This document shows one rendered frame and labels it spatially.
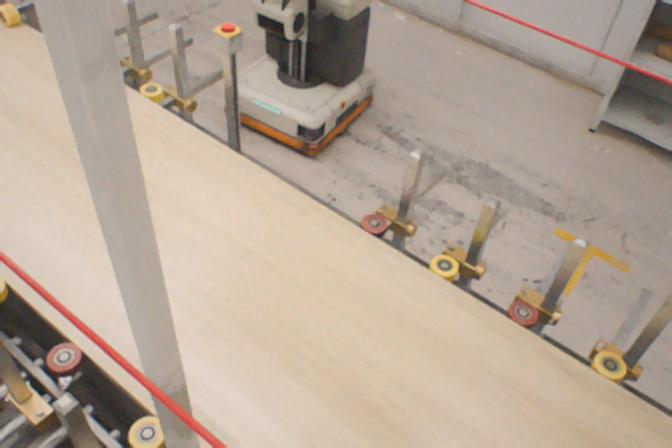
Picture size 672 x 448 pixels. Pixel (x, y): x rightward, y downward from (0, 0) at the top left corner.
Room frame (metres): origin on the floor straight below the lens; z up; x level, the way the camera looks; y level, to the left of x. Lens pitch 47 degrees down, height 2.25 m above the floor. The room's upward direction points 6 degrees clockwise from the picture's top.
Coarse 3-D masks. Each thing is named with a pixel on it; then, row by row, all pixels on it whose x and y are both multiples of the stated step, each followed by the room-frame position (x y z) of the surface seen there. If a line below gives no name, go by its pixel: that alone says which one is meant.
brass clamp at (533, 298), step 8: (528, 288) 1.16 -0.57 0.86; (520, 296) 1.13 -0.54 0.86; (528, 296) 1.13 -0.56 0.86; (536, 296) 1.13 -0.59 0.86; (536, 304) 1.11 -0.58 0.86; (544, 312) 1.08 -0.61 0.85; (552, 312) 1.08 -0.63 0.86; (560, 312) 1.09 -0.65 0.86; (544, 320) 1.08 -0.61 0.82; (552, 320) 1.07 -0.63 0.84
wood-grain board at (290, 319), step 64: (0, 64) 1.93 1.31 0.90; (0, 128) 1.57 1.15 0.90; (64, 128) 1.60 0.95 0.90; (192, 128) 1.67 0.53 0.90; (0, 192) 1.28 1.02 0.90; (64, 192) 1.30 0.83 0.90; (192, 192) 1.36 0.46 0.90; (256, 192) 1.39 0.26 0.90; (64, 256) 1.06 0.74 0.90; (192, 256) 1.11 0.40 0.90; (256, 256) 1.13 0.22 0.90; (320, 256) 1.16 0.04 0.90; (384, 256) 1.19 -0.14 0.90; (64, 320) 0.86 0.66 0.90; (192, 320) 0.90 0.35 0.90; (256, 320) 0.92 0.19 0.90; (320, 320) 0.94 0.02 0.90; (384, 320) 0.96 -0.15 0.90; (448, 320) 0.98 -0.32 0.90; (128, 384) 0.70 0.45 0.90; (192, 384) 0.72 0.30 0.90; (256, 384) 0.74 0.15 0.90; (320, 384) 0.76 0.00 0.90; (384, 384) 0.77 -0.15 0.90; (448, 384) 0.79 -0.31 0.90; (512, 384) 0.81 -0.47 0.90; (576, 384) 0.83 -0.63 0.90
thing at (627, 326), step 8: (640, 296) 1.21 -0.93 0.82; (648, 296) 1.21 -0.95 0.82; (640, 304) 1.18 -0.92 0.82; (632, 312) 1.14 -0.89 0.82; (640, 312) 1.15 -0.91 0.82; (624, 320) 1.11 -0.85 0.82; (632, 320) 1.11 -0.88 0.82; (624, 328) 1.08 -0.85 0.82; (632, 328) 1.09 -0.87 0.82; (616, 336) 1.05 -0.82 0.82; (624, 336) 1.05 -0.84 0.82; (616, 344) 1.02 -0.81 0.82
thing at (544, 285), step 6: (570, 246) 1.36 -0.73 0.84; (564, 252) 1.33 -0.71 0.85; (558, 258) 1.30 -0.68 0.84; (558, 264) 1.28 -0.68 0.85; (552, 270) 1.25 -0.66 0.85; (546, 276) 1.22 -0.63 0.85; (552, 276) 1.23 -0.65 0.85; (540, 282) 1.20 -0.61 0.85; (546, 282) 1.20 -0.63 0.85; (540, 288) 1.17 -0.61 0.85; (546, 288) 1.18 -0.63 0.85; (540, 294) 1.15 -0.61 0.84
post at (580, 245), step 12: (576, 240) 1.10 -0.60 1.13; (588, 240) 1.10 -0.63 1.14; (576, 252) 1.09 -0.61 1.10; (564, 264) 1.10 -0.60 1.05; (576, 264) 1.08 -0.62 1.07; (564, 276) 1.09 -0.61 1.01; (552, 288) 1.10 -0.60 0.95; (564, 288) 1.09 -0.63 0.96; (552, 300) 1.09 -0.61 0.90; (540, 324) 1.09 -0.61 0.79
